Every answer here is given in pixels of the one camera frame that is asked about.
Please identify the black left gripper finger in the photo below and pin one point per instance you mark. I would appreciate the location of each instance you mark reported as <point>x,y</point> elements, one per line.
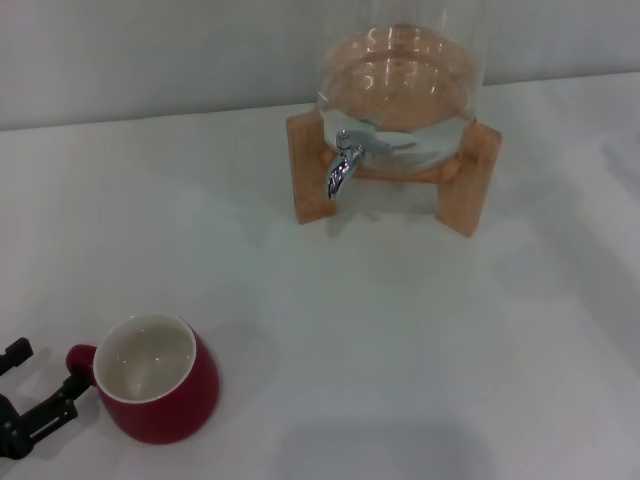
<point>55,410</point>
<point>17,352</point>

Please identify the wooden dispenser stand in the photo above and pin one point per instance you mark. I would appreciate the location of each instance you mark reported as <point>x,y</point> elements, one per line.
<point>310,170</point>

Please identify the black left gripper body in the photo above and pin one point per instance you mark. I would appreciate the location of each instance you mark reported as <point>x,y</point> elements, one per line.
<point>9,425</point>

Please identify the glass water dispenser jar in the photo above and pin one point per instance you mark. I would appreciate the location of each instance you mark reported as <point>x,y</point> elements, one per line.
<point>425,140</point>

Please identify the chrome metal faucet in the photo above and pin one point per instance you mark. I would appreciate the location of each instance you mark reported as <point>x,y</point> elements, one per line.
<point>340,167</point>

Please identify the red ceramic cup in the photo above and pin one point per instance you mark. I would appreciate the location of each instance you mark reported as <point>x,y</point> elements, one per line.
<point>165,400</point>

